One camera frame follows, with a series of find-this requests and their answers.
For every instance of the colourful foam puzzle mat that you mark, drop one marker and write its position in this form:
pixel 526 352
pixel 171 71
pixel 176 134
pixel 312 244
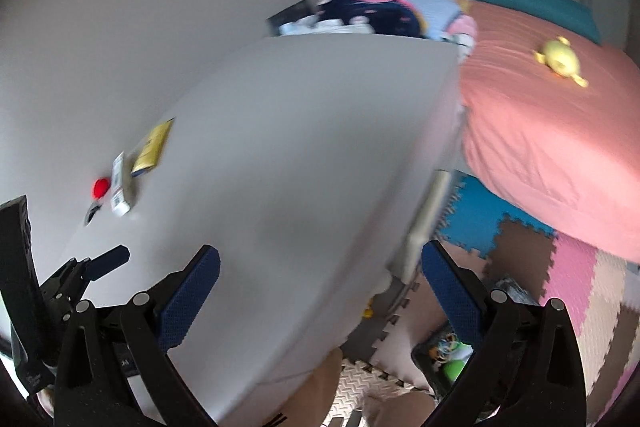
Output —
pixel 575 267

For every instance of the black box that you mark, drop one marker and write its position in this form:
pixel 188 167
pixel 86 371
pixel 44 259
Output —
pixel 292 12

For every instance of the small yellow toy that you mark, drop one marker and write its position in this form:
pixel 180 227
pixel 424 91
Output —
pixel 367 312

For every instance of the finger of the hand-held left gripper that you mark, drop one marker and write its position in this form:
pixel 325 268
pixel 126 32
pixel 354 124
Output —
pixel 107 259

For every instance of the person's leg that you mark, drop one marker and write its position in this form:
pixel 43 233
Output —
pixel 400 409
pixel 315 387

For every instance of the white cloth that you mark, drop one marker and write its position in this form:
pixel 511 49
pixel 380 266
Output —
pixel 320 27

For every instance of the white carton box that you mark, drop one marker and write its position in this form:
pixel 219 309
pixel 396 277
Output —
pixel 118 187

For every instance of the small dark object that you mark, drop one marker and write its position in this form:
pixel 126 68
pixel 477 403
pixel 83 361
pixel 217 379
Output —
pixel 92 213

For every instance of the yellow plush toy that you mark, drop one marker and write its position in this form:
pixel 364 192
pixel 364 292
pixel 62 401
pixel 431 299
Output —
pixel 560 59

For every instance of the navy patterned garment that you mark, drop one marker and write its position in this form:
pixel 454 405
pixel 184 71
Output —
pixel 385 19

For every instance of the light blue garment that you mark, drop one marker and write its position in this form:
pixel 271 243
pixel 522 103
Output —
pixel 435 9

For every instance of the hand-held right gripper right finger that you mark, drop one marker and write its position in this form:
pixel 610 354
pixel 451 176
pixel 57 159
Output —
pixel 450 287

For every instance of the red ball toy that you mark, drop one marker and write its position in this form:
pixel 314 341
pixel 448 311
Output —
pixel 101 188

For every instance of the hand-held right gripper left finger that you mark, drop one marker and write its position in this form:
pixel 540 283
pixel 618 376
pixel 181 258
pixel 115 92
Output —
pixel 190 302

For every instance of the bed with pink sheet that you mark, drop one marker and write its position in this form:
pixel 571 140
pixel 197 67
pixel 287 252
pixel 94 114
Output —
pixel 540 132

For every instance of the yellow packet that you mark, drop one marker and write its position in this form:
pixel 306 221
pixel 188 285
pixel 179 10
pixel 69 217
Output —
pixel 152 147

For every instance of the black plastic bag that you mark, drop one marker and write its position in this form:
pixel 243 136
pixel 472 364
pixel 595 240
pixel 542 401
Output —
pixel 424 359

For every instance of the green toy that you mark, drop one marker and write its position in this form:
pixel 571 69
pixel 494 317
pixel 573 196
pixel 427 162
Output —
pixel 454 369

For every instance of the pink and white garment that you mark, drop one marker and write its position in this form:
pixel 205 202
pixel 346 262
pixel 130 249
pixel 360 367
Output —
pixel 462 27

